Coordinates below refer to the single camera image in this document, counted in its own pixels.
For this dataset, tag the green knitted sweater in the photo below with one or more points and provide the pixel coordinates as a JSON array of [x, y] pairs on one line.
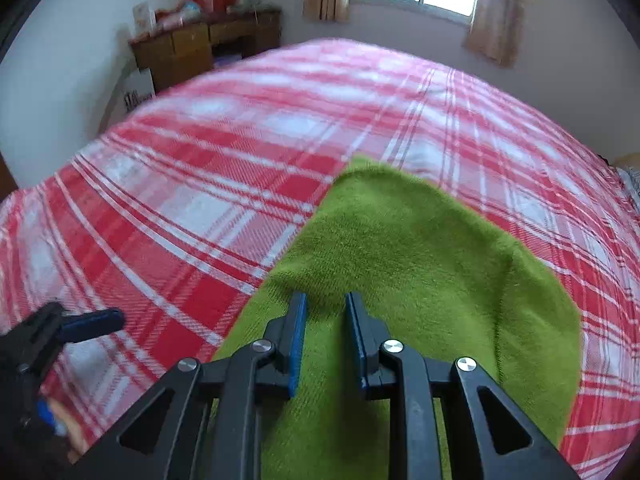
[[425, 260]]

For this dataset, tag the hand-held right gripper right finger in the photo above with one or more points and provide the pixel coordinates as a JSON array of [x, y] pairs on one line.
[[356, 347]]

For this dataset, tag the striped pillow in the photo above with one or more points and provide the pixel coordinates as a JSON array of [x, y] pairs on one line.
[[631, 182]]

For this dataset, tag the white paper bag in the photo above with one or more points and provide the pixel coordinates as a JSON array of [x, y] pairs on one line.
[[139, 91]]

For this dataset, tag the red plaid bed sheet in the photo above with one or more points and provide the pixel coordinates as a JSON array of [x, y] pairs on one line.
[[200, 160]]

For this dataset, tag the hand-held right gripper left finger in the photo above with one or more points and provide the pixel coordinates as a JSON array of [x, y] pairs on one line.
[[299, 347]]

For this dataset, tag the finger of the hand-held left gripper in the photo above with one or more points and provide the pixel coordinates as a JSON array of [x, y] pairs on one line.
[[95, 322]]

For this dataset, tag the person's left hand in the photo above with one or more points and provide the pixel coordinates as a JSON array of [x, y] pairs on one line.
[[67, 427]]

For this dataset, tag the brown wooden desk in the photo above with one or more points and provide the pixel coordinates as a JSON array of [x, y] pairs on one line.
[[185, 55]]

